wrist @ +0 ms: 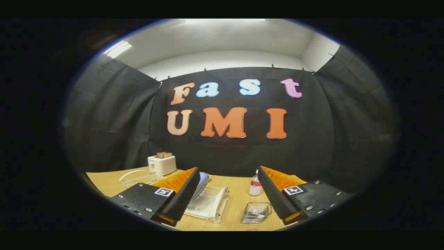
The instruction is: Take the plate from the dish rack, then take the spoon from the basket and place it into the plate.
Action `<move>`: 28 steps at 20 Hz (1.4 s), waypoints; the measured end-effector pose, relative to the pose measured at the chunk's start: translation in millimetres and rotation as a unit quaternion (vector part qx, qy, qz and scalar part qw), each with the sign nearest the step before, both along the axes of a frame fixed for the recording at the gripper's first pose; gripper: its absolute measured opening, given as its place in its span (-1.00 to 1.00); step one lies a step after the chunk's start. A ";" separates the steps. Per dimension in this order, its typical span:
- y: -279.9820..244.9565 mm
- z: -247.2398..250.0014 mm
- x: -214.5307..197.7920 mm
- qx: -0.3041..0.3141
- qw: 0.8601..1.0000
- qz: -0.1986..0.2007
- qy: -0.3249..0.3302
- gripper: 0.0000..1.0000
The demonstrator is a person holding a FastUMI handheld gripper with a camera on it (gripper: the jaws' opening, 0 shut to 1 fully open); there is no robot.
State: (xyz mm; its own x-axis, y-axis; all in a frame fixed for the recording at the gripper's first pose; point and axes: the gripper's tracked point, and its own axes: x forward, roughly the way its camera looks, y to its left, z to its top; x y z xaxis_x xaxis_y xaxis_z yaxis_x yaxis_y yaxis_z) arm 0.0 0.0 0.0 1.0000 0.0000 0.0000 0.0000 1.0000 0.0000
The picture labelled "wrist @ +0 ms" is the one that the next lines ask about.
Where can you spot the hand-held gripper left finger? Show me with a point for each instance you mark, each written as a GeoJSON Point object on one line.
{"type": "Point", "coordinates": [185, 194]}

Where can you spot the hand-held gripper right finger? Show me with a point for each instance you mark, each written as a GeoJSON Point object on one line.
{"type": "Point", "coordinates": [274, 194]}

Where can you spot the blue plate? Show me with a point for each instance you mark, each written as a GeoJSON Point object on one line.
{"type": "Point", "coordinates": [203, 183]}

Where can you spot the clear bottle with red label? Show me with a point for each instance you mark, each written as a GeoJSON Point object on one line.
{"type": "Point", "coordinates": [255, 185]}

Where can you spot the white toaster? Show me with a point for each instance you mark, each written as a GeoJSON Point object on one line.
{"type": "Point", "coordinates": [162, 165]}

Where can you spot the toast slices in toaster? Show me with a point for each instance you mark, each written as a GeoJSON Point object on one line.
{"type": "Point", "coordinates": [164, 154]}

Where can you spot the black backdrop cloth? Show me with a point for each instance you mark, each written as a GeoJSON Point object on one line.
{"type": "Point", "coordinates": [225, 152]}

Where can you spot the ceiling light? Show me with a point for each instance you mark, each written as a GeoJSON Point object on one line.
{"type": "Point", "coordinates": [118, 49]}

